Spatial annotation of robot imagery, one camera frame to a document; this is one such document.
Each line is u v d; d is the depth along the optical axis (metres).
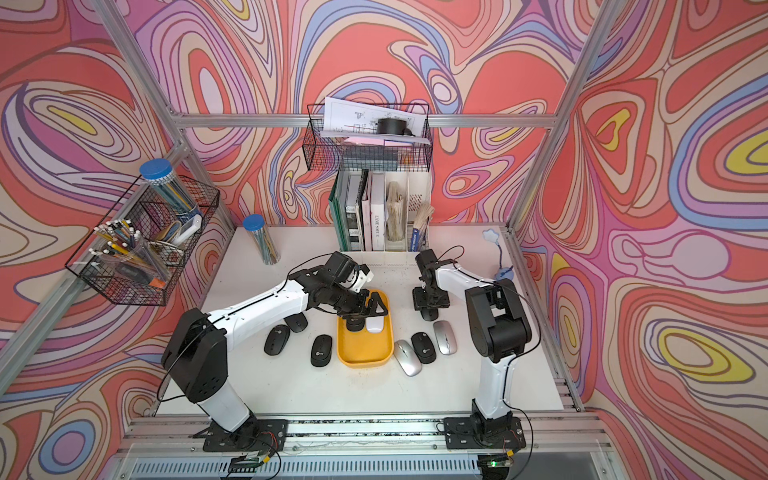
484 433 0.65
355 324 0.91
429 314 0.93
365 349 0.88
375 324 0.92
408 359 0.85
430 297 0.84
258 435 0.73
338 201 0.87
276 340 0.87
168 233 0.74
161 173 0.69
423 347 0.88
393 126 0.82
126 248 0.60
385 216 0.93
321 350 0.86
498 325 0.52
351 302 0.73
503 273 0.95
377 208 0.91
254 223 1.20
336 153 1.01
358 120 0.86
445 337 0.88
